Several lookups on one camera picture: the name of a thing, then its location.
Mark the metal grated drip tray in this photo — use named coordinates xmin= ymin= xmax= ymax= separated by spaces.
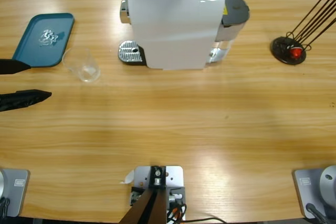
xmin=117 ymin=40 xmax=145 ymax=66

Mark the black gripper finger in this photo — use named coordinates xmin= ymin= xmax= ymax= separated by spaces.
xmin=0 ymin=58 xmax=32 ymax=76
xmin=0 ymin=89 xmax=53 ymax=112

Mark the clear glass cup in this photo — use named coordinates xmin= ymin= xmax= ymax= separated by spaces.
xmin=62 ymin=46 xmax=102 ymax=83

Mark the black base cable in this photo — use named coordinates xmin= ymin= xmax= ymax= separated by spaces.
xmin=306 ymin=202 xmax=329 ymax=224
xmin=0 ymin=197 xmax=11 ymax=218

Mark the teal plastic tray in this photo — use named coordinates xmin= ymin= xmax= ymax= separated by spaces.
xmin=12 ymin=12 xmax=76 ymax=68

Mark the thin black cable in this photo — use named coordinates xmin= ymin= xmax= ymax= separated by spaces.
xmin=183 ymin=217 xmax=228 ymax=224

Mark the white capsule coffee machine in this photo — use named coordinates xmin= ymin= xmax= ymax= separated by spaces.
xmin=119 ymin=0 xmax=232 ymax=71

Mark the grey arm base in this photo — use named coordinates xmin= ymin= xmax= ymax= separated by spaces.
xmin=292 ymin=165 xmax=336 ymax=219
xmin=0 ymin=168 xmax=31 ymax=218

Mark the white paper tab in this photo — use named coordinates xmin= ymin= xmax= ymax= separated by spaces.
xmin=120 ymin=170 xmax=136 ymax=185

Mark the clear water tank grey lid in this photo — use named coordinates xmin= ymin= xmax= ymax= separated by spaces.
xmin=214 ymin=0 xmax=251 ymax=51

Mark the orange and black cable bundle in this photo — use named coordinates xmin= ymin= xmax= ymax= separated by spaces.
xmin=166 ymin=202 xmax=187 ymax=222

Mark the black capsule holder with rods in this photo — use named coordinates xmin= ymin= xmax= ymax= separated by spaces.
xmin=270 ymin=0 xmax=336 ymax=66

